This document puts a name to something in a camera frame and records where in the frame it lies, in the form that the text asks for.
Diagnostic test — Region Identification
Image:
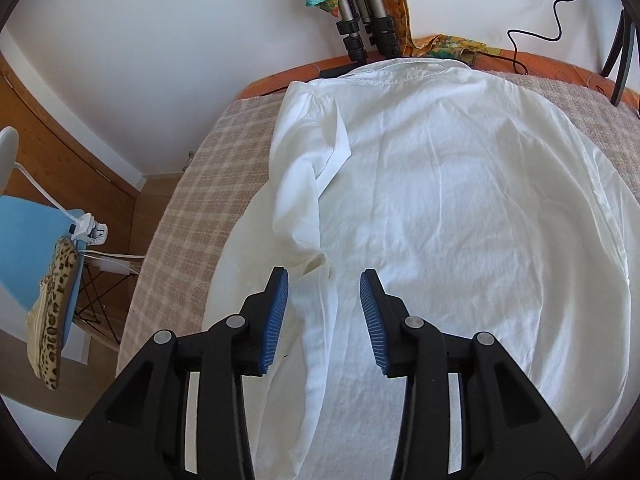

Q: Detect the wooden door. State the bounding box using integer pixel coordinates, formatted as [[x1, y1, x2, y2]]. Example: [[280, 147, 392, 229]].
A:
[[0, 55, 142, 233]]

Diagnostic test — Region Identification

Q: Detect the blue chair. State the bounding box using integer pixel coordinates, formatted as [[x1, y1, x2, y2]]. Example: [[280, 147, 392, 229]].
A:
[[0, 195, 122, 347]]

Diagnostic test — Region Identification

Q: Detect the white power adapter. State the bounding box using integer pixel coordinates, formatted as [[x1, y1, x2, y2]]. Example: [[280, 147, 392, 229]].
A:
[[99, 255, 147, 279]]

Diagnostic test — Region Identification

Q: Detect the orange bed sheet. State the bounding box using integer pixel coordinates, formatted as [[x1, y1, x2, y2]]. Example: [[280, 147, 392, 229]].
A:
[[235, 35, 640, 111]]

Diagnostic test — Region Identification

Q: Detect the white cable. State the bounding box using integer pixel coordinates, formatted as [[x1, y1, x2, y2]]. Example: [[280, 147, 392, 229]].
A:
[[14, 161, 83, 222]]

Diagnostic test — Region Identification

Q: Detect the white plug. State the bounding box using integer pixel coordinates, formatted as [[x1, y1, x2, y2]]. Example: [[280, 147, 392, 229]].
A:
[[70, 213, 110, 246]]

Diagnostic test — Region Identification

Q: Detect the white shirt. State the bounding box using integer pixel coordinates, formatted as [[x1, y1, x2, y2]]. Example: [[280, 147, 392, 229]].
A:
[[202, 57, 632, 480]]

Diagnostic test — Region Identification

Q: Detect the black ring light cable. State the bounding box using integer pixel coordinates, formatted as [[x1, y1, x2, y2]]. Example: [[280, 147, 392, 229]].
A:
[[506, 0, 602, 77]]

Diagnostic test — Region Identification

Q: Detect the orange patterned cloth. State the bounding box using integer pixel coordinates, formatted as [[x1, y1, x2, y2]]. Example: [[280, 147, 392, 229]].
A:
[[389, 0, 501, 67]]

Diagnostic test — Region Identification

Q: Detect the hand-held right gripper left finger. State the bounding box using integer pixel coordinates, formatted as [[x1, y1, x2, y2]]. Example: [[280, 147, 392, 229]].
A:
[[56, 266, 290, 480]]

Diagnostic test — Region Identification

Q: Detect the white plastic object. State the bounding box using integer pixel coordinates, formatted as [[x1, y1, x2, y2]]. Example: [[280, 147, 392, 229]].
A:
[[0, 126, 21, 197]]

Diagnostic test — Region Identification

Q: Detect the leopard print bag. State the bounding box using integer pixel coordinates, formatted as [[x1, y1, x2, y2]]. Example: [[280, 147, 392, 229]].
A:
[[25, 237, 79, 392]]

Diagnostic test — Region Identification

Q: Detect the ring light on black tripod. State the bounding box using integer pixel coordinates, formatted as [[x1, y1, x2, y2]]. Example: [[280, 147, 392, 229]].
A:
[[600, 7, 640, 107]]

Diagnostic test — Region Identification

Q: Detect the silver folded tripod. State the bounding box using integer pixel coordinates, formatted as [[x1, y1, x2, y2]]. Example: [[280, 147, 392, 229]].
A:
[[332, 0, 403, 66]]

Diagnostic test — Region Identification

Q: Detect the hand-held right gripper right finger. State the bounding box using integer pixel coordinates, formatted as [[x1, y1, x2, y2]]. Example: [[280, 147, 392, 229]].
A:
[[360, 268, 586, 480]]

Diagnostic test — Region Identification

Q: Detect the black power strip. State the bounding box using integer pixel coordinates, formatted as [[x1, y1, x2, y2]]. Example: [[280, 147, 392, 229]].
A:
[[319, 62, 362, 79]]

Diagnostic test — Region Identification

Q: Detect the beige checked blanket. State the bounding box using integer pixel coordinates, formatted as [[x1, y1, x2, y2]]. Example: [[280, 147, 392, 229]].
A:
[[115, 71, 640, 381]]

